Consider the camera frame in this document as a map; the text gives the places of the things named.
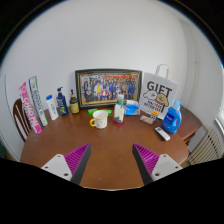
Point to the green soap pack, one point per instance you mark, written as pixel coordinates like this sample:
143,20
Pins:
92,111
108,111

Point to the clear green-labelled drink bottle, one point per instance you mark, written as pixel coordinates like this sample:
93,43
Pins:
119,111

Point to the white bottle with blue cap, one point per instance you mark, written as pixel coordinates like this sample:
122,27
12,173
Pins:
52,109

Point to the brown wooden chair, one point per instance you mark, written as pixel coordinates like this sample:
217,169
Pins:
20,120

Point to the dark blue pump bottle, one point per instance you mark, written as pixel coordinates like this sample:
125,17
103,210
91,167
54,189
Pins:
62,105

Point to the white remote control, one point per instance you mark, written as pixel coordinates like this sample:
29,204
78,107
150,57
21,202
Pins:
162,133

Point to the white radiator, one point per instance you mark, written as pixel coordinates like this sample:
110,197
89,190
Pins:
206,146

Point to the brown pump bottle yellow label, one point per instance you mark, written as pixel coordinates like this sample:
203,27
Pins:
74,105

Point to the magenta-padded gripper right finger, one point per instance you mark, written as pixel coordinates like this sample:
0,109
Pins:
150,160

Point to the blue detergent bottle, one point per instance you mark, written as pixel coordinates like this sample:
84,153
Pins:
171,120

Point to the tall pink box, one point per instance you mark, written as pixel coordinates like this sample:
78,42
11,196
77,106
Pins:
30,108

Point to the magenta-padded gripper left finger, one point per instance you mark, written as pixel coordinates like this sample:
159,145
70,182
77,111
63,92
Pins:
75,160

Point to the tall white green box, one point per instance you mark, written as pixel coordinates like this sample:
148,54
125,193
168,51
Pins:
38,101

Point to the orange puzzle cube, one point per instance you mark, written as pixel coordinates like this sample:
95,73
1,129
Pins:
154,115

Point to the framed group photo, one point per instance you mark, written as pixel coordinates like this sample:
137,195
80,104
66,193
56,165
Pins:
108,88

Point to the white printed paper bag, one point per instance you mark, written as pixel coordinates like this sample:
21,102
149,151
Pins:
160,93

